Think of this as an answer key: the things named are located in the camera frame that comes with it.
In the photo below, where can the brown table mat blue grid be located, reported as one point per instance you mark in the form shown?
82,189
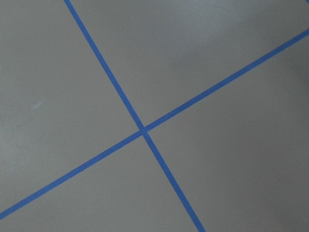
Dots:
240,155

